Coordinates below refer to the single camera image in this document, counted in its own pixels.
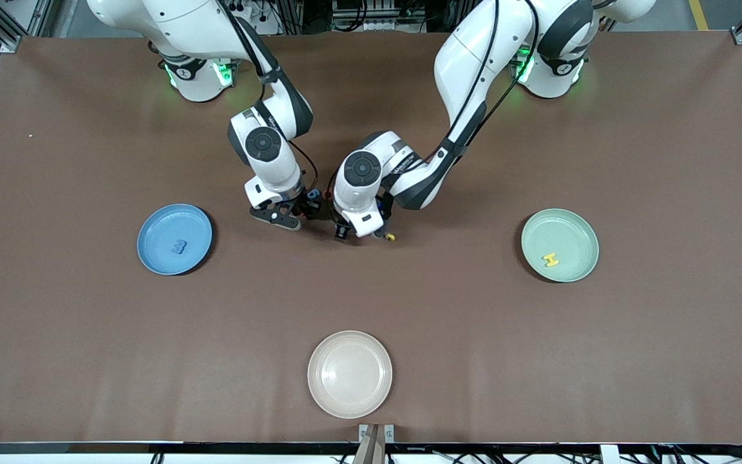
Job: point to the small blue foam letter m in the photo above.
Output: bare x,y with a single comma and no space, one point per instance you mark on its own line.
180,247

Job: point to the blue plate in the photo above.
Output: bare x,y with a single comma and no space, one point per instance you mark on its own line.
165,258

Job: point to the yellow foam letter H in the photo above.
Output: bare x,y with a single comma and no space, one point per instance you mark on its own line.
551,260

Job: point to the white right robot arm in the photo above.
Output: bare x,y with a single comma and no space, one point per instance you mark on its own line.
274,171

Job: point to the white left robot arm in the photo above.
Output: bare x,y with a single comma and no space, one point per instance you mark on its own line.
467,58

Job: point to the beige plate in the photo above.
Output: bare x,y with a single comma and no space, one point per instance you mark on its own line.
350,374

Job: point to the grey equipment rack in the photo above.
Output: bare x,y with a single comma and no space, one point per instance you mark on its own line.
377,13

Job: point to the pale green plate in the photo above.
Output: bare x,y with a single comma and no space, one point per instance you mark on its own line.
570,238

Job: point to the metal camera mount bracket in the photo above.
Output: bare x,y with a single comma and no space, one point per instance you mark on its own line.
364,433

